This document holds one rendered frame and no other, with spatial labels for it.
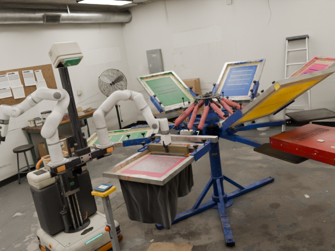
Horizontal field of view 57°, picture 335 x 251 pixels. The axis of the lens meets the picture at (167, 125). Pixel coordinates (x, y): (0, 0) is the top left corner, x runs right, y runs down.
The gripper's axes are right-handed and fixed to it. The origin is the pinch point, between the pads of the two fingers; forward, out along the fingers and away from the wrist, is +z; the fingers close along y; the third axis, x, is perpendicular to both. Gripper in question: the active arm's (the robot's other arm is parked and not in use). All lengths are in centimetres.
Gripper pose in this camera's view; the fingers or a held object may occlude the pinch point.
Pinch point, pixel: (167, 149)
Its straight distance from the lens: 273.2
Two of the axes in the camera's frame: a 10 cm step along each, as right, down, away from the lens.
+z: 1.5, 9.6, 2.4
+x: 8.3, 0.0, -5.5
